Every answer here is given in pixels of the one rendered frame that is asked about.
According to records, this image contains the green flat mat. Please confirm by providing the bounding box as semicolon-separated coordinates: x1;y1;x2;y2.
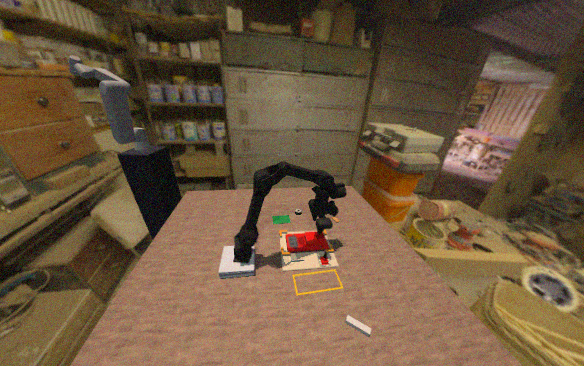
272;215;291;224

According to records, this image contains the white rectangular bar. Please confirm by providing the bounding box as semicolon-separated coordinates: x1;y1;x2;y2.
345;315;371;337

